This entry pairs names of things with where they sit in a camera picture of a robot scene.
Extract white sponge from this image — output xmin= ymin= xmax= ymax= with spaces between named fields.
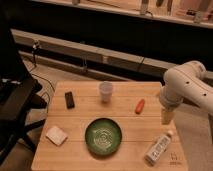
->
xmin=46 ymin=126 xmax=68 ymax=146

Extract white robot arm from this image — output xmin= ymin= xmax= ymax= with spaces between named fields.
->
xmin=159 ymin=61 xmax=213 ymax=125

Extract green ceramic bowl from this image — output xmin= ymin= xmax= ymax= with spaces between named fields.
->
xmin=85 ymin=118 xmax=122 ymax=156

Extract orange carrot toy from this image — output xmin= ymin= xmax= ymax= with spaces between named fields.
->
xmin=135 ymin=99 xmax=145 ymax=114

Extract white plastic bottle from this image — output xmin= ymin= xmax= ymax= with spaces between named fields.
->
xmin=144 ymin=130 xmax=174 ymax=166

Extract translucent plastic cup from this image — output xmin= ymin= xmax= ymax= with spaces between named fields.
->
xmin=99 ymin=81 xmax=113 ymax=102

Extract small black rectangular block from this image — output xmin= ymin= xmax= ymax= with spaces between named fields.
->
xmin=65 ymin=92 xmax=75 ymax=109

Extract black office chair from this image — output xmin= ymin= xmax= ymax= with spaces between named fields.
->
xmin=0 ymin=18 xmax=47 ymax=165

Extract black floor cable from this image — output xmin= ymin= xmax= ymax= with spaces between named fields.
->
xmin=20 ymin=54 xmax=56 ymax=104

